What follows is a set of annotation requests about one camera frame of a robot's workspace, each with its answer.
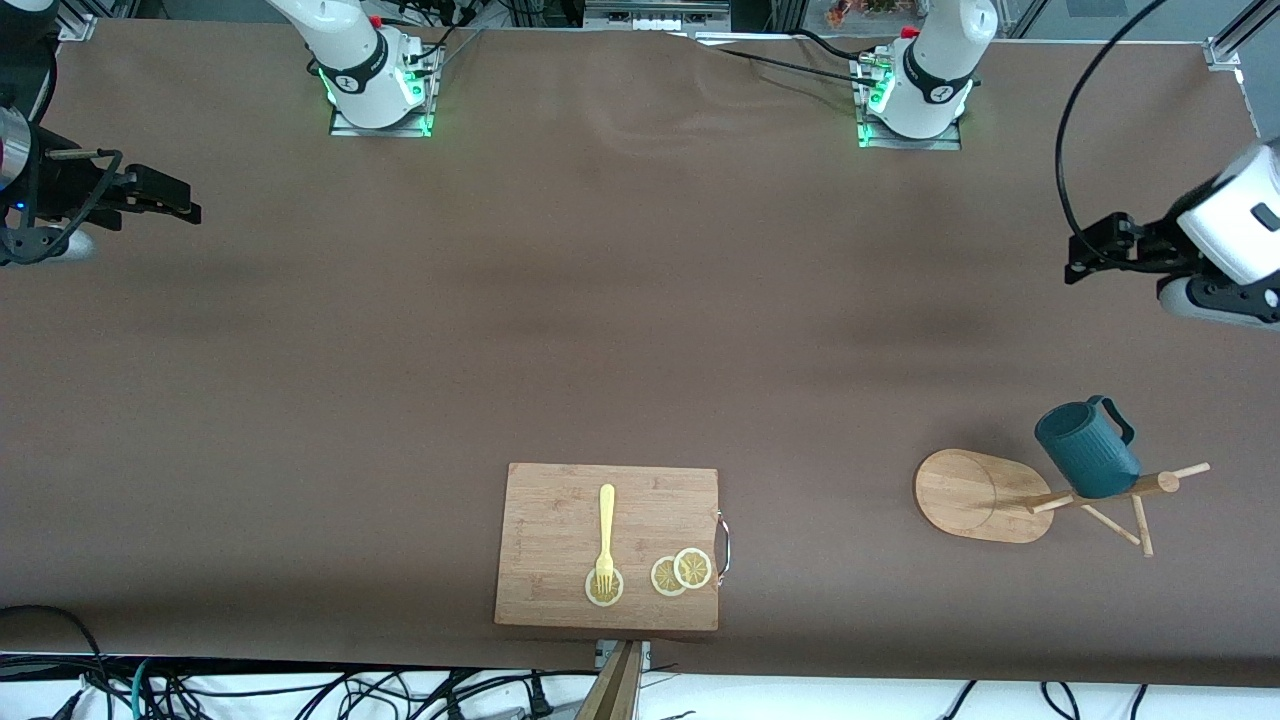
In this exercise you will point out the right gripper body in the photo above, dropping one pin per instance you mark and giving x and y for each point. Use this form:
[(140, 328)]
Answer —
[(62, 187)]

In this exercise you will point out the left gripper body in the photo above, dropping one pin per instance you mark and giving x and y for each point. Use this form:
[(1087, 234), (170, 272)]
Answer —
[(1152, 249)]

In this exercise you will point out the teal ribbed cup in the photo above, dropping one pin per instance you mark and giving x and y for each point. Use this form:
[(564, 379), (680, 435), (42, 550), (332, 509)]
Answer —
[(1090, 455)]

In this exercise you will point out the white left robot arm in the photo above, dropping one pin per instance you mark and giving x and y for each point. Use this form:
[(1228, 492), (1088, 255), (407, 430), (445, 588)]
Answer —
[(935, 70)]

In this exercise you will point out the wooden cup rack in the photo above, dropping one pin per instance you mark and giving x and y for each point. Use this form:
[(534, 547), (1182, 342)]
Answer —
[(970, 495)]

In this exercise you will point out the orange background object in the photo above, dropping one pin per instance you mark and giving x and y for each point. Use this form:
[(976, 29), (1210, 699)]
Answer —
[(860, 12)]

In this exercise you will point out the brown table cover sheet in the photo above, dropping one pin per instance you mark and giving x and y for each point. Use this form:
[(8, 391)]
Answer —
[(640, 250)]

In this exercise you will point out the bamboo cutting board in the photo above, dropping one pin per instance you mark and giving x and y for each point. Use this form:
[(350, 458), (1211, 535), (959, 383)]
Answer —
[(550, 530)]

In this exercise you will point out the grey power strip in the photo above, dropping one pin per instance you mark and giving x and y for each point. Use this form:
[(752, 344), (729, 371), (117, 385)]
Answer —
[(655, 12)]

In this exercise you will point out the yellow plastic fork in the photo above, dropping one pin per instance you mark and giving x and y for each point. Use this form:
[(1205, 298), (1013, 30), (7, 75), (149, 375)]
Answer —
[(606, 520)]

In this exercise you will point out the lemon slice under fork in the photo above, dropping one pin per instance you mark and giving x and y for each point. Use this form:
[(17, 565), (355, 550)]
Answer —
[(592, 597)]

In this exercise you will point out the wooden beam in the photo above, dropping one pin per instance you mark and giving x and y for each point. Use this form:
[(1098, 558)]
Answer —
[(615, 695)]

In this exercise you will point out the aluminium corner bracket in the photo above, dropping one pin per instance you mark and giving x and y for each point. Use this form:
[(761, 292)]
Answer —
[(1224, 52), (78, 27)]

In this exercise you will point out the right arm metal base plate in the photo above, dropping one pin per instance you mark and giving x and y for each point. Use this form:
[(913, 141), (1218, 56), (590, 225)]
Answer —
[(425, 125)]

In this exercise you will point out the metal beam bracket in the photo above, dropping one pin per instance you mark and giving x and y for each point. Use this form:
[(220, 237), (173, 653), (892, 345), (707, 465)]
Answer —
[(645, 652)]

